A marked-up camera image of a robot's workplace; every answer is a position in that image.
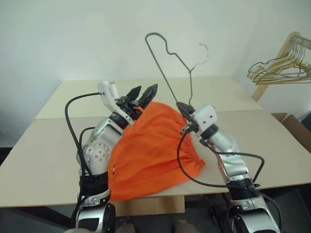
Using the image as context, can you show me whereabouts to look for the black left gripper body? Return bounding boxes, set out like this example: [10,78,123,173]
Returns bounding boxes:
[116,96,143,121]

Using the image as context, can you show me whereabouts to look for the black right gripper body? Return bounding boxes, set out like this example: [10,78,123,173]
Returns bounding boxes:
[179,112,202,138]

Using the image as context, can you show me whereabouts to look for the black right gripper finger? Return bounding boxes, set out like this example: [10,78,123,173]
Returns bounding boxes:
[175,101,195,114]
[180,110,194,123]

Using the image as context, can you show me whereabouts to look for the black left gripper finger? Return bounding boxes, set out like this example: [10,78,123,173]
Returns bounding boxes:
[138,83,159,110]
[125,85,142,103]

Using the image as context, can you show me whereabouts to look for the green wire hanger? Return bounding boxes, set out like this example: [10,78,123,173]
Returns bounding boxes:
[145,32,210,109]

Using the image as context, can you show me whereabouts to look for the orange shorts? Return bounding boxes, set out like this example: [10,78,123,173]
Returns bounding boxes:
[106,101,207,202]

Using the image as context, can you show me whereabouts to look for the wooden hanger rack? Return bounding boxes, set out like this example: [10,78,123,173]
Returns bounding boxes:
[251,31,311,102]

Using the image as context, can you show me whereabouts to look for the brown cardboard box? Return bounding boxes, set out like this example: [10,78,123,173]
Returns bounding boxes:
[271,112,311,159]

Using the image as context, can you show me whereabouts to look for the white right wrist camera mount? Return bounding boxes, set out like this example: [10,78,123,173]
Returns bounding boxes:
[192,104,218,137]

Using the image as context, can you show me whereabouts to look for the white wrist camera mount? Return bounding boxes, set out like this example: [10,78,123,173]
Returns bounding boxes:
[192,104,218,137]
[97,81,135,126]

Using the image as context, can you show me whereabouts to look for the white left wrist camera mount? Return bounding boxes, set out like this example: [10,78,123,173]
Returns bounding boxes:
[97,81,135,126]

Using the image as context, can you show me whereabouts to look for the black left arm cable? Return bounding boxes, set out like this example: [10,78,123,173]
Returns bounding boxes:
[64,92,103,227]

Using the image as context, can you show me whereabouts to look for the bunch of wire hangers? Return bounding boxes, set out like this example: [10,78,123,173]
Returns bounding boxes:
[248,38,311,86]

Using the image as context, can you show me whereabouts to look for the gold wire hanger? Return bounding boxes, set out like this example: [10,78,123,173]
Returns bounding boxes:
[249,36,311,78]

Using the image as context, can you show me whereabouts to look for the white wire hanger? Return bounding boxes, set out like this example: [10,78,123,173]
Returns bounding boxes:
[257,41,311,81]

